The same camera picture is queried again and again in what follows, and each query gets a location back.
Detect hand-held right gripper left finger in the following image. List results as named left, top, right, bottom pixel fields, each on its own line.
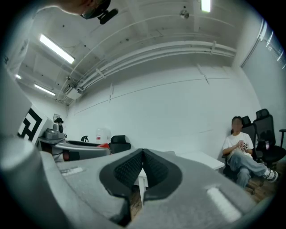
left=57, top=148, right=144, bottom=226

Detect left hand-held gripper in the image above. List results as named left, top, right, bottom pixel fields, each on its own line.
left=17, top=107, right=111, bottom=161

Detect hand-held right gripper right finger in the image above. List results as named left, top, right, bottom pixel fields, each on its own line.
left=131, top=148, right=257, bottom=229

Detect white ceiling air conditioner unit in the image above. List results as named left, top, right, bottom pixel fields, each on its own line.
left=66, top=83, right=83, bottom=100

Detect pile of clear plastic jugs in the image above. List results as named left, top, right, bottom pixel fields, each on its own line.
left=96, top=127, right=112, bottom=145

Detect black office chair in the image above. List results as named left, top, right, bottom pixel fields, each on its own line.
left=253, top=108, right=286, bottom=169
left=108, top=135, right=132, bottom=154
left=223, top=115, right=260, bottom=179

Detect white ceiling pipes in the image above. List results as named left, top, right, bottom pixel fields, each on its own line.
left=76, top=41, right=237, bottom=90

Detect person's face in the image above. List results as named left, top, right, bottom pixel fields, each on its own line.
left=59, top=0, right=112, bottom=20

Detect black head-worn camera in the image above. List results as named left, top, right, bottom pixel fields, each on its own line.
left=97, top=8, right=119, bottom=25

